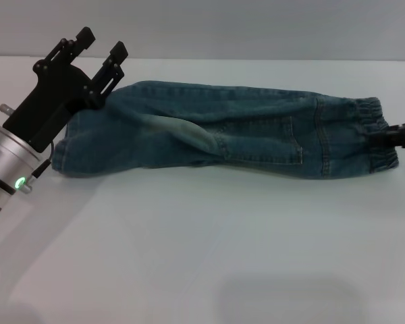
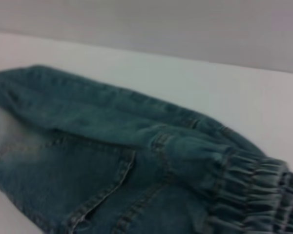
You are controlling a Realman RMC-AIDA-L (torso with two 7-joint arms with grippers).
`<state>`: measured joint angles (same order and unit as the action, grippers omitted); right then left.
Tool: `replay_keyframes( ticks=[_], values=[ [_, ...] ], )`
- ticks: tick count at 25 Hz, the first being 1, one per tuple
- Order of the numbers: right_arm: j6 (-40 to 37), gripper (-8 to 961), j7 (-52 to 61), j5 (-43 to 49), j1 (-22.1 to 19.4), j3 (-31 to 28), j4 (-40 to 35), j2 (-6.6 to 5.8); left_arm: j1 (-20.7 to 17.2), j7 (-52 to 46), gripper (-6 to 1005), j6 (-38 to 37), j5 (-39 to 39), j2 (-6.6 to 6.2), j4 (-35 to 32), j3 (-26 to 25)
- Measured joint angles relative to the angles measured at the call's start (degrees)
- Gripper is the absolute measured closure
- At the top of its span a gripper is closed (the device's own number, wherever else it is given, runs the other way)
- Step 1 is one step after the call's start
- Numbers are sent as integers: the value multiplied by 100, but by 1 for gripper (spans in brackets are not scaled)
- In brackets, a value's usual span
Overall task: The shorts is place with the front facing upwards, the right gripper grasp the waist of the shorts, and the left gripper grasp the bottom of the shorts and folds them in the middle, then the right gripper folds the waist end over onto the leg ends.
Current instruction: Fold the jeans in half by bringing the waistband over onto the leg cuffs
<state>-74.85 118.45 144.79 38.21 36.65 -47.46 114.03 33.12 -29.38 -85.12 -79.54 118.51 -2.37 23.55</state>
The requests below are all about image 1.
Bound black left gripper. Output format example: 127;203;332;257
2;26;129;152

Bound blue denim shorts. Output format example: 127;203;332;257
50;80;401;182

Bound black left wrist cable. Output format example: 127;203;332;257
30;140;55;180

